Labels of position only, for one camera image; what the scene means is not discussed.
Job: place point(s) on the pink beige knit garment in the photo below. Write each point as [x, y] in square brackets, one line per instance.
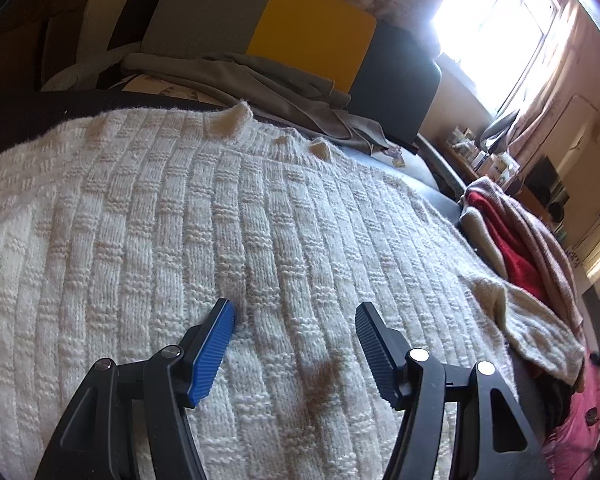
[552, 262]

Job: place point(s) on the grey khaki garment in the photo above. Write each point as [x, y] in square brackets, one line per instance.
[291, 96]

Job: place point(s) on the black monitor screen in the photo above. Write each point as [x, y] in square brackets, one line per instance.
[543, 181]

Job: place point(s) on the white knitted sweater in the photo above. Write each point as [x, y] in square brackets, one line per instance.
[119, 232]

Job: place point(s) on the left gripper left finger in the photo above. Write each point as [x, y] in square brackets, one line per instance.
[94, 438]

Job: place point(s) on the red garment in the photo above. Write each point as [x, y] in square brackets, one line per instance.
[518, 261]

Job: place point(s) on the magenta ruffled bed cover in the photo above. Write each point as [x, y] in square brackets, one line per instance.
[569, 450]

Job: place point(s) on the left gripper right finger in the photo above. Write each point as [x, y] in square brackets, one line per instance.
[493, 438]

